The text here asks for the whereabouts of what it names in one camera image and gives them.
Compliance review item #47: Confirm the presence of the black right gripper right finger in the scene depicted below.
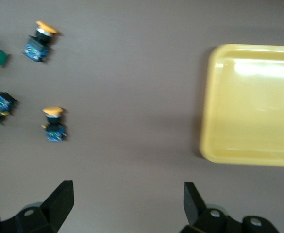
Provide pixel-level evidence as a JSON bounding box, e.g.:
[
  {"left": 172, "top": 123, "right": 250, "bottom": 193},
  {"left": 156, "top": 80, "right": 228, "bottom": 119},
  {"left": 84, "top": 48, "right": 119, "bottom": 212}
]
[{"left": 180, "top": 182, "right": 280, "bottom": 233}]

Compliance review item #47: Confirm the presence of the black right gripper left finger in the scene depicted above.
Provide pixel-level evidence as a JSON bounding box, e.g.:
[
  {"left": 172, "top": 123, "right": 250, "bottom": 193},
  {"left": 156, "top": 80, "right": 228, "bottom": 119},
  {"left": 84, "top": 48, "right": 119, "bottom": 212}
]
[{"left": 0, "top": 180, "right": 74, "bottom": 233}]

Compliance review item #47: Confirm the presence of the yellow push button switch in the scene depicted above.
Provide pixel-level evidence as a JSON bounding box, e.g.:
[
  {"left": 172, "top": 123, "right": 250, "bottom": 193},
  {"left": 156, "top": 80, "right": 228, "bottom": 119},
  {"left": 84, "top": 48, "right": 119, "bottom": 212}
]
[
  {"left": 22, "top": 20, "right": 60, "bottom": 64},
  {"left": 41, "top": 106, "right": 68, "bottom": 143}
]

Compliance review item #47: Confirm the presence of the yellow plastic tray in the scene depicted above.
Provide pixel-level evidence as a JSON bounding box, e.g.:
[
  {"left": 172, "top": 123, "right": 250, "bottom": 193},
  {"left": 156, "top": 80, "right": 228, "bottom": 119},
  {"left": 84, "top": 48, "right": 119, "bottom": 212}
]
[{"left": 199, "top": 43, "right": 284, "bottom": 168}]

